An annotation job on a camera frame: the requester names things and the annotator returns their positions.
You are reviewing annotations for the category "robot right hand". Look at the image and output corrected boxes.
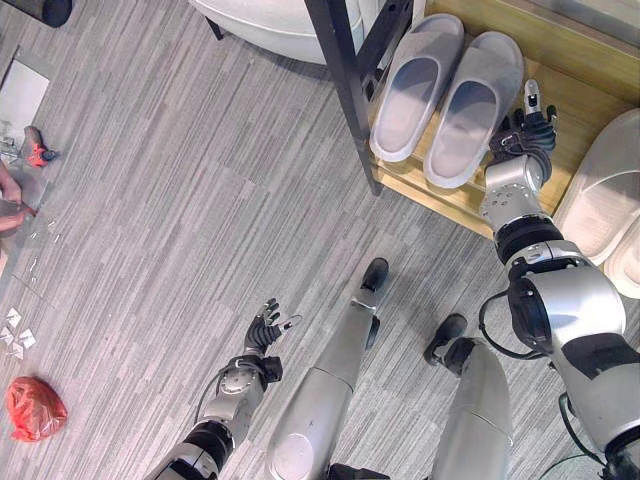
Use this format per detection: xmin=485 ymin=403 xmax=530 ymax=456
xmin=488 ymin=78 xmax=559 ymax=162

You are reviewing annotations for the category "person's hand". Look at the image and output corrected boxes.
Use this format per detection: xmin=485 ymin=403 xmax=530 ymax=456
xmin=0 ymin=160 xmax=38 ymax=233

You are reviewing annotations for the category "grey slipper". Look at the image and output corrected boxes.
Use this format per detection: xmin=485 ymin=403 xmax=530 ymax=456
xmin=368 ymin=12 xmax=466 ymax=164
xmin=422 ymin=30 xmax=525 ymax=190

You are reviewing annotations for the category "beige slipper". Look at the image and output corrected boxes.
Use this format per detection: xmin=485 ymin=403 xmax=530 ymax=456
xmin=552 ymin=107 xmax=640 ymax=267
xmin=602 ymin=217 xmax=640 ymax=300

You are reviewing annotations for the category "black metal rack frame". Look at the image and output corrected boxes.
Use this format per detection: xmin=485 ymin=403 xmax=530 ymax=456
xmin=304 ymin=0 xmax=415 ymax=196

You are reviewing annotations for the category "wooden shoe rack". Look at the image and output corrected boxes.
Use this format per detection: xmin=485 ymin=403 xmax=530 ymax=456
xmin=367 ymin=0 xmax=640 ymax=240

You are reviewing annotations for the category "white round tub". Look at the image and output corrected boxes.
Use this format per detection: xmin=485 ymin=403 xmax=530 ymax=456
xmin=187 ymin=0 xmax=427 ymax=66

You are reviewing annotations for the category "robot right leg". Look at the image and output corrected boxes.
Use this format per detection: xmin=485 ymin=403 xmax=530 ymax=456
xmin=423 ymin=312 xmax=515 ymax=480

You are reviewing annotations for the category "robot left leg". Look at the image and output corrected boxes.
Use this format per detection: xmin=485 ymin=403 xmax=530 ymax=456
xmin=263 ymin=256 xmax=390 ymax=480

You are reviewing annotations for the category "dark round object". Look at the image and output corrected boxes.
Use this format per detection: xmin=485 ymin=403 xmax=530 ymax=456
xmin=40 ymin=0 xmax=74 ymax=29

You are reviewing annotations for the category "red plastic bag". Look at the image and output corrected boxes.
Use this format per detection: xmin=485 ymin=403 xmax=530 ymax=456
xmin=4 ymin=375 xmax=69 ymax=443

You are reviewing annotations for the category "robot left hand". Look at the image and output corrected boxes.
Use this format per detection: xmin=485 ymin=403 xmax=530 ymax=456
xmin=243 ymin=297 xmax=304 ymax=358

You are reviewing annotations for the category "white flat board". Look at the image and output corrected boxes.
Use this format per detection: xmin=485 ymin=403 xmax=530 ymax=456
xmin=0 ymin=58 xmax=51 ymax=132

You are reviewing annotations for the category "red and grey tool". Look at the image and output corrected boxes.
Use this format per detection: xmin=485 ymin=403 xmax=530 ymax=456
xmin=22 ymin=125 xmax=61 ymax=169

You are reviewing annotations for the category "robot leg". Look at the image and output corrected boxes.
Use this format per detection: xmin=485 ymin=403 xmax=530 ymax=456
xmin=423 ymin=312 xmax=515 ymax=480
xmin=263 ymin=256 xmax=390 ymax=480

